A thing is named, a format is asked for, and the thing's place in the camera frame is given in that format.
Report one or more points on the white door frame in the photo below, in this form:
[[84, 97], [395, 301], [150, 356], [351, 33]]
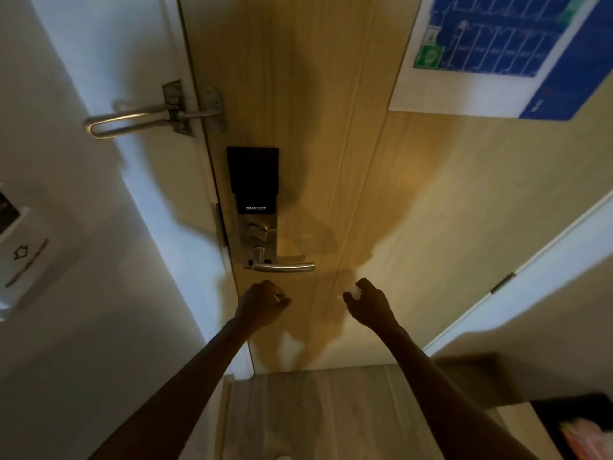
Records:
[[143, 138]]

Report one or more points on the blue evacuation plan sign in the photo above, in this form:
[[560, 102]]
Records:
[[503, 52]]

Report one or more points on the person's right forearm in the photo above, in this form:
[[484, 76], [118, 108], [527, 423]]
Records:
[[445, 397]]

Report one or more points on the person's right fingers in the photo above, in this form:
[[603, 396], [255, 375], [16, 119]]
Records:
[[357, 294]]

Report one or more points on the person's left fingers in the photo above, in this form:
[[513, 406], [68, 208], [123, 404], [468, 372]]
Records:
[[277, 294]]

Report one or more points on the metal door hinge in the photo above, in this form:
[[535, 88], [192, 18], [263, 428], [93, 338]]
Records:
[[503, 283]]

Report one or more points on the person's left hand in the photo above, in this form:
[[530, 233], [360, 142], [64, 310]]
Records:
[[258, 304]]

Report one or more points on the person's right hand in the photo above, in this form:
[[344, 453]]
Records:
[[371, 304]]

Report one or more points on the person's left forearm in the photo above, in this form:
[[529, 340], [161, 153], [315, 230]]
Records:
[[177, 397]]

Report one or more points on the white key card switch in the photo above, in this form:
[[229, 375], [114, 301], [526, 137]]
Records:
[[21, 253]]

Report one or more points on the silver swing bar door guard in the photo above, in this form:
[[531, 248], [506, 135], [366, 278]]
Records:
[[148, 114]]

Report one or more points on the small white object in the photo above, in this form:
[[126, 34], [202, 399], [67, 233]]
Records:
[[353, 291]]

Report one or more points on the black and silver door lock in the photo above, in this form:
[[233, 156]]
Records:
[[254, 201]]

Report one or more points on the wooden door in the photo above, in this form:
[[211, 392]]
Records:
[[383, 186]]

